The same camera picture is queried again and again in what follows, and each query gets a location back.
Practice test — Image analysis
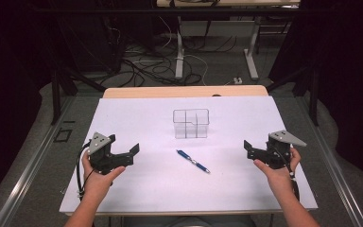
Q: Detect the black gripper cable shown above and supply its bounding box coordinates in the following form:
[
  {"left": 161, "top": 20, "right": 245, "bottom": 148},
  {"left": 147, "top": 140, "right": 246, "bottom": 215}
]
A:
[
  {"left": 278, "top": 150, "right": 301, "bottom": 202},
  {"left": 76, "top": 141, "right": 96, "bottom": 201}
]

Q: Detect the white floor cable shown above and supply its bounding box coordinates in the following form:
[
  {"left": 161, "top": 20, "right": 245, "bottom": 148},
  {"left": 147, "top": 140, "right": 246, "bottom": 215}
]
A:
[{"left": 157, "top": 15, "right": 210, "bottom": 87}]

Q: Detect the person's right hand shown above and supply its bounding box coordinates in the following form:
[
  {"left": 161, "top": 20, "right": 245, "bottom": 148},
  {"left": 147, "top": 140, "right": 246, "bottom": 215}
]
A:
[{"left": 253, "top": 147, "right": 303, "bottom": 192}]

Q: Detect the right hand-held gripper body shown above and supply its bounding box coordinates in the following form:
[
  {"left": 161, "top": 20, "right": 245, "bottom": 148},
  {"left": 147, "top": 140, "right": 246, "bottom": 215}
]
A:
[{"left": 247, "top": 130, "right": 307, "bottom": 170}]

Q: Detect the white-legged desk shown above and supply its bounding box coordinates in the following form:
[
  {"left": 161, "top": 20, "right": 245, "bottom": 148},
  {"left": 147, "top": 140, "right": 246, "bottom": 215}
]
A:
[{"left": 156, "top": 0, "right": 302, "bottom": 81}]

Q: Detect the tangle of black floor cables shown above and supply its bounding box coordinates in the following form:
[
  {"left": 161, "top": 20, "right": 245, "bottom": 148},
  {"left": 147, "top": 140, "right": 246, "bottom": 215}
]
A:
[{"left": 107, "top": 18, "right": 239, "bottom": 88}]

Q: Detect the wooden table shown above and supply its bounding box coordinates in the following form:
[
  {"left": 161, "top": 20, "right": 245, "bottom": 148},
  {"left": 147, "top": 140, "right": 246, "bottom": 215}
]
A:
[{"left": 102, "top": 84, "right": 269, "bottom": 99}]

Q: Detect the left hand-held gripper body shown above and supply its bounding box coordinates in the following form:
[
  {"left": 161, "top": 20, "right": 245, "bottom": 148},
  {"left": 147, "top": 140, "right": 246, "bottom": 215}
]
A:
[{"left": 88, "top": 131, "right": 135, "bottom": 175}]

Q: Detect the white table sheet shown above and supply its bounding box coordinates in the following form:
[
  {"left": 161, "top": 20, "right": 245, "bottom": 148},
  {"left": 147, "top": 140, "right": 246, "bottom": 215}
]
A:
[{"left": 59, "top": 96, "right": 319, "bottom": 216}]

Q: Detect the blue pen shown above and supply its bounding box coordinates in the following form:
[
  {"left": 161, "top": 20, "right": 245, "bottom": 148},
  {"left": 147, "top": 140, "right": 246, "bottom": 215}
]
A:
[{"left": 175, "top": 148, "right": 212, "bottom": 175}]

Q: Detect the clear plastic organizer box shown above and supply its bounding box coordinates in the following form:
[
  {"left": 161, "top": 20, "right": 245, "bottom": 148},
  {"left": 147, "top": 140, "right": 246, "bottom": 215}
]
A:
[{"left": 172, "top": 108, "right": 210, "bottom": 140}]

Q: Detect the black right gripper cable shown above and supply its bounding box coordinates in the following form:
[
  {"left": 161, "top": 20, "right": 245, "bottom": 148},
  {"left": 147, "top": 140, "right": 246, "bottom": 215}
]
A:
[{"left": 278, "top": 150, "right": 301, "bottom": 202}]

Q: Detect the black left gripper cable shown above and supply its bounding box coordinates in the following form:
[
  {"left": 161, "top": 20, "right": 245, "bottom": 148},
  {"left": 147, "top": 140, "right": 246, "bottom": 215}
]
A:
[{"left": 76, "top": 141, "right": 96, "bottom": 201}]

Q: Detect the person's left hand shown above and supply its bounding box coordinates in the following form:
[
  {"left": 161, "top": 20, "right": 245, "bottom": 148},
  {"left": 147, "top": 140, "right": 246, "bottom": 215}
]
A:
[{"left": 81, "top": 152, "right": 127, "bottom": 199}]

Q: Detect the black metal stand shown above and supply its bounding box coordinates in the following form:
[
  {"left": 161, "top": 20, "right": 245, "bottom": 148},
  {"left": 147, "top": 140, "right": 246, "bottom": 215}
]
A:
[
  {"left": 48, "top": 18, "right": 108, "bottom": 126},
  {"left": 265, "top": 60, "right": 320, "bottom": 127}
]

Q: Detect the metal floor rail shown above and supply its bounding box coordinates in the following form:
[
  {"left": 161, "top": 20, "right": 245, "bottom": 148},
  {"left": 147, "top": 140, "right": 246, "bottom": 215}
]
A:
[
  {"left": 0, "top": 96, "right": 77, "bottom": 227},
  {"left": 296, "top": 96, "right": 363, "bottom": 227}
]

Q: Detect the dark curtain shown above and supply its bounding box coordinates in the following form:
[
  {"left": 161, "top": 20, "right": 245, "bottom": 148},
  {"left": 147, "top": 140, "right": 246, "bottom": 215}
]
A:
[
  {"left": 0, "top": 0, "right": 61, "bottom": 212},
  {"left": 268, "top": 0, "right": 363, "bottom": 190}
]

